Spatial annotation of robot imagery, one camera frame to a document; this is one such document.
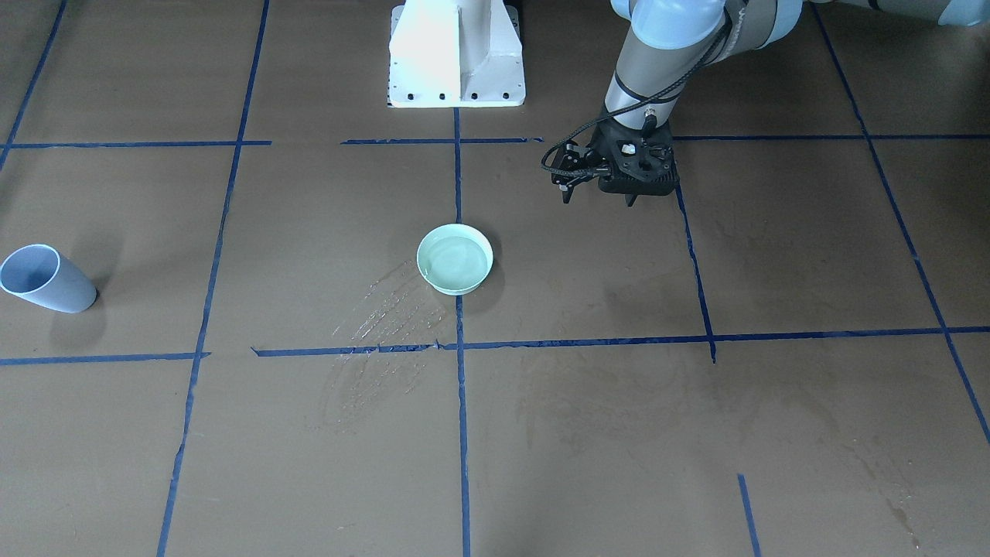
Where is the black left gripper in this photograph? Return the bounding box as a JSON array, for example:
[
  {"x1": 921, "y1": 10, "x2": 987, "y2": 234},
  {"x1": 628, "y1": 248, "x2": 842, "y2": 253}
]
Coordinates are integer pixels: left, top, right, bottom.
[{"x1": 549, "y1": 121, "x2": 681, "y2": 206}]

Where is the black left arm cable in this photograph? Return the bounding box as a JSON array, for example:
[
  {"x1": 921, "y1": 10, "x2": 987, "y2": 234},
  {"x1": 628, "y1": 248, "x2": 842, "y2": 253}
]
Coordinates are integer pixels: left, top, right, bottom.
[{"x1": 541, "y1": 15, "x2": 734, "y2": 177}]

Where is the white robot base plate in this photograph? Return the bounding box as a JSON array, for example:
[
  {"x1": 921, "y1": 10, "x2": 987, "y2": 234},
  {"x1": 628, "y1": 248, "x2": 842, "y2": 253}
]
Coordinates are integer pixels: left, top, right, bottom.
[{"x1": 387, "y1": 1, "x2": 527, "y2": 109}]

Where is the light blue cup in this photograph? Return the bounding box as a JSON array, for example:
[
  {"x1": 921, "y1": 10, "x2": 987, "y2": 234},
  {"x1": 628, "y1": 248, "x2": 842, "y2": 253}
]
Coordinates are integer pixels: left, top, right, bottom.
[{"x1": 1, "y1": 244, "x2": 97, "y2": 314}]

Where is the mint green bowl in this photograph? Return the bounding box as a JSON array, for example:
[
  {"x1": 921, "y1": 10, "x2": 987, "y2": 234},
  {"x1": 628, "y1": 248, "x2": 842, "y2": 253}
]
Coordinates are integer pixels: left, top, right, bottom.
[{"x1": 416, "y1": 224, "x2": 494, "y2": 296}]

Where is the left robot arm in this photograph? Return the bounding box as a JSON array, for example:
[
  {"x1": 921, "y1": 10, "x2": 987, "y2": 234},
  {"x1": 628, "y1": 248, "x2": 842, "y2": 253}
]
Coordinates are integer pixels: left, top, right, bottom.
[{"x1": 541, "y1": 1, "x2": 805, "y2": 206}]

